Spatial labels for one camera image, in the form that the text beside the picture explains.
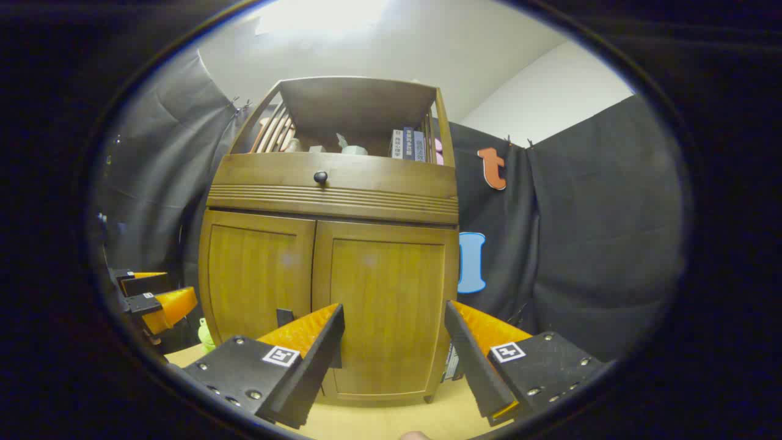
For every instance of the grey white book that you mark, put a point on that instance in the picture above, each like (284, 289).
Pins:
(397, 143)

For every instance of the light blue book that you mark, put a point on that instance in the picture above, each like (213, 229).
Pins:
(419, 146)

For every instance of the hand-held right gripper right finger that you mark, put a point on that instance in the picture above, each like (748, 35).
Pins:
(473, 366)

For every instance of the dark blue book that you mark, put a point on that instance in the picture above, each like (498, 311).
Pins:
(408, 143)

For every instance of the green frog plush toy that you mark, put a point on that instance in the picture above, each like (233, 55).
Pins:
(206, 336)

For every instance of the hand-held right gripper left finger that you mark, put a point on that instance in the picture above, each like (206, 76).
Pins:
(317, 360)

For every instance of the wooden double-door shoe cabinet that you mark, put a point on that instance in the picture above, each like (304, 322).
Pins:
(336, 201)

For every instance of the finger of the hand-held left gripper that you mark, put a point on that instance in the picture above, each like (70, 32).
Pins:
(143, 304)
(143, 284)

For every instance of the small beige ornament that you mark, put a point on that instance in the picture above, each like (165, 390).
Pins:
(293, 145)

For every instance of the black backdrop cloth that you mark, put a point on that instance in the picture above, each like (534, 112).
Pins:
(586, 244)

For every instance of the black round drawer knob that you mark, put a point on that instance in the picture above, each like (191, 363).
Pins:
(321, 178)

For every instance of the pale ceramic figurine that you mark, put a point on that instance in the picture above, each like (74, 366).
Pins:
(349, 146)

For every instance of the wooden cabinet drawer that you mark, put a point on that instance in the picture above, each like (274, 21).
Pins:
(379, 177)

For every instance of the wooden cabinet door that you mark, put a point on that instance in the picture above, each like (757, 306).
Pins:
(391, 287)
(256, 269)

